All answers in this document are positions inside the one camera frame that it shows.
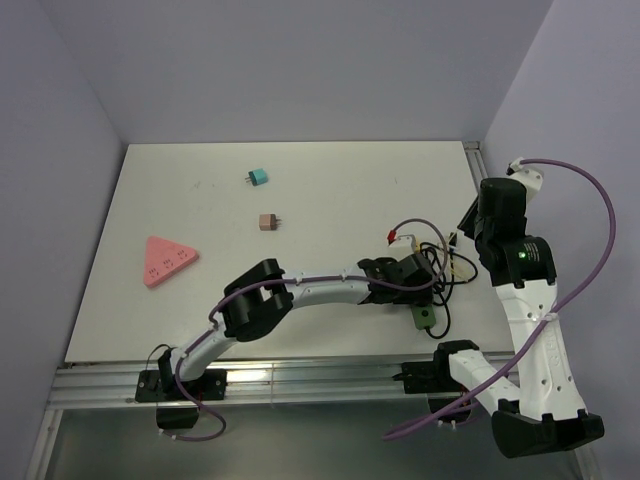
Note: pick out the pink triangular power strip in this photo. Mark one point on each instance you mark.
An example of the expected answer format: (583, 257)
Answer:
(164, 259)

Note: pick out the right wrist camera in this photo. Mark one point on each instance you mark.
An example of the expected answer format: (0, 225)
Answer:
(531, 178)

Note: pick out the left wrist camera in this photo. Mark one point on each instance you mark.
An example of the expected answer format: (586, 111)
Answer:
(402, 242)

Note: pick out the yellow charger with cable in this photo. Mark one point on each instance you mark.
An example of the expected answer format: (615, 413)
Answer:
(460, 269)

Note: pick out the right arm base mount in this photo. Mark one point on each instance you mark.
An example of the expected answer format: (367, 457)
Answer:
(432, 378)

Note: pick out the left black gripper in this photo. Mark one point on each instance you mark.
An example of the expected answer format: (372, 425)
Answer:
(419, 297)

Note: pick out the brown plug adapter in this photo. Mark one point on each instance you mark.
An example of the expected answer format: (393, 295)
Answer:
(268, 222)

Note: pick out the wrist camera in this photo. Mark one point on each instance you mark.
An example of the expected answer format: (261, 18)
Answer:
(402, 242)
(531, 178)

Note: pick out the aluminium front rail frame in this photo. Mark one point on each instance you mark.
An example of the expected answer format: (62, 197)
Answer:
(288, 419)

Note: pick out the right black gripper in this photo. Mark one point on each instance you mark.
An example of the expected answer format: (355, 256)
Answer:
(467, 224)

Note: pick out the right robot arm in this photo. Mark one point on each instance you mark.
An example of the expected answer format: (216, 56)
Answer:
(544, 412)

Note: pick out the green power strip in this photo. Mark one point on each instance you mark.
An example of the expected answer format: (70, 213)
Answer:
(424, 316)

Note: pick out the teal plug adapter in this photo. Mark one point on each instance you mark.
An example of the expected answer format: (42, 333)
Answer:
(257, 177)

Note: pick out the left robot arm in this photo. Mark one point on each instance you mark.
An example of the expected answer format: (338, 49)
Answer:
(257, 301)

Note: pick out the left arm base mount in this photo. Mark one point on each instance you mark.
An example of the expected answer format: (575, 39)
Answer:
(153, 388)

